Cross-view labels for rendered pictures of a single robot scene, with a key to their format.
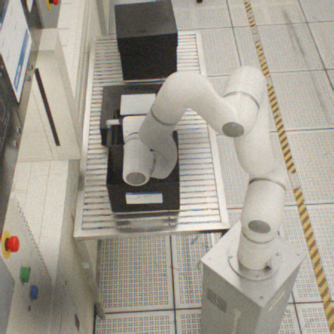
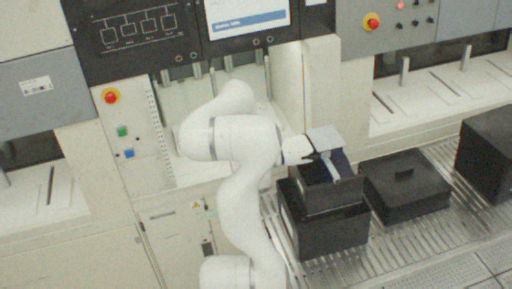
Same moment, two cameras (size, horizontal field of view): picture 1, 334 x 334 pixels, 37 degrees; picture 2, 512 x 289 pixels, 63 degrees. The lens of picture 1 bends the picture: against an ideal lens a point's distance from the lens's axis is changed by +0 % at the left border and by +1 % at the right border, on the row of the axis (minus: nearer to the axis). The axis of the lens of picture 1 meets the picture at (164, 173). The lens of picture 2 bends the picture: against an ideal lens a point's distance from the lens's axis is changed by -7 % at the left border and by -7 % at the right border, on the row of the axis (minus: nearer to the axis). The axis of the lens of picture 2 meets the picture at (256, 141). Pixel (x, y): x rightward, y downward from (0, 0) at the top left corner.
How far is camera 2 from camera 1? 1.34 m
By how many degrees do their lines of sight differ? 55
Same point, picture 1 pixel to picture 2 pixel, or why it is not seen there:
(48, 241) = (217, 172)
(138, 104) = (325, 137)
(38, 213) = not seen: hidden behind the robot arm
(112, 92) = (411, 155)
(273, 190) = (237, 272)
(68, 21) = (481, 95)
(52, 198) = not seen: hidden behind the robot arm
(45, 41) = (317, 38)
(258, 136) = (225, 188)
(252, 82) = (236, 126)
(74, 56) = (440, 114)
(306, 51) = not seen: outside the picture
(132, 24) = (492, 123)
